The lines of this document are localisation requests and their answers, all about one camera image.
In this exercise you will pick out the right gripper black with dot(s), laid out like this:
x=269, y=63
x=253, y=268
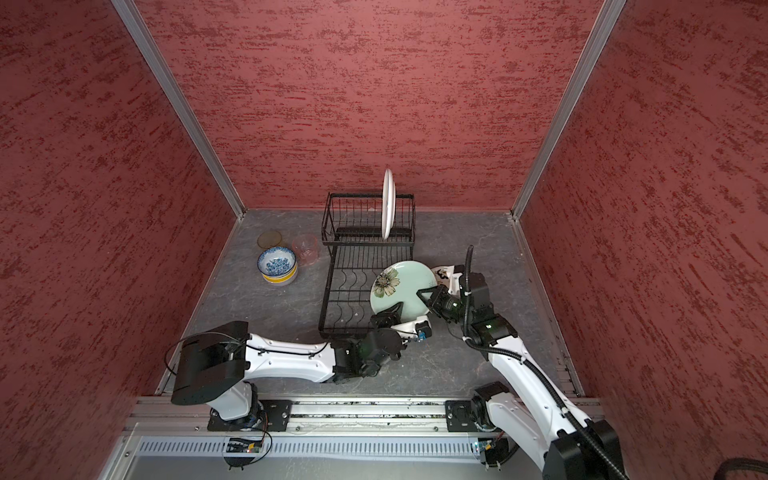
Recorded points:
x=433, y=303

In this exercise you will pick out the yellow bowl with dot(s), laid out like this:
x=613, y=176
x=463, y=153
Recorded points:
x=290, y=274

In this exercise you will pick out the right circuit board connector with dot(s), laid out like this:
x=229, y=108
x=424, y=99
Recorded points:
x=493, y=454

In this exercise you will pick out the pale green plate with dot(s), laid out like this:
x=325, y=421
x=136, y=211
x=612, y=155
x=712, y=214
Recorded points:
x=399, y=283

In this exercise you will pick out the circuit board connector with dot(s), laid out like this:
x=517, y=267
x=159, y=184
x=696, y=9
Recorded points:
x=242, y=452
x=493, y=454

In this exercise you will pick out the aluminium rail front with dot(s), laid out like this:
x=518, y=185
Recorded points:
x=338, y=416

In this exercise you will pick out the amber transparent cup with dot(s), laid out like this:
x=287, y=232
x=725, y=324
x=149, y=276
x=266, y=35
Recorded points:
x=269, y=239

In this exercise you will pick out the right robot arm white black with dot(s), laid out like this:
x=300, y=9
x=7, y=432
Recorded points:
x=560, y=438

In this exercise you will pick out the right corner aluminium profile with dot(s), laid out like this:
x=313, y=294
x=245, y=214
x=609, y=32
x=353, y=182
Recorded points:
x=604, y=24

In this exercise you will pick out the white floral plate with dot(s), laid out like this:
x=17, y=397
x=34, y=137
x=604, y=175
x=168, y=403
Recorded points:
x=388, y=204

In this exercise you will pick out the left circuit board connector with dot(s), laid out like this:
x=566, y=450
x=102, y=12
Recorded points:
x=242, y=452

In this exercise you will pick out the white blue floral bowl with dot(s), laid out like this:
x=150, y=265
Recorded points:
x=276, y=261

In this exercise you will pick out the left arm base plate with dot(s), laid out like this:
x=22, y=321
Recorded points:
x=276, y=415

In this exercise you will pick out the pink transparent cup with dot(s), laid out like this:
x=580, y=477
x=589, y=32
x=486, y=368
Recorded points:
x=306, y=248

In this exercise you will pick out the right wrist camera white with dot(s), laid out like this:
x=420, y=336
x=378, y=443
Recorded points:
x=455, y=289

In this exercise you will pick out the white slotted cable duct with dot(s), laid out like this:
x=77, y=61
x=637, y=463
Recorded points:
x=431, y=449

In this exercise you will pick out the black wire dish rack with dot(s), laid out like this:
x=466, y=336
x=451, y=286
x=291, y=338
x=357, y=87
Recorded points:
x=352, y=232

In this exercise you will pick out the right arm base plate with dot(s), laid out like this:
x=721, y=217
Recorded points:
x=468, y=416

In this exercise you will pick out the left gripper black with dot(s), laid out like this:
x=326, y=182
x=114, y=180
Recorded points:
x=388, y=317

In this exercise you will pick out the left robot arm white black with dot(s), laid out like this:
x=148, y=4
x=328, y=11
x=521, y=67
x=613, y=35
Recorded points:
x=218, y=367

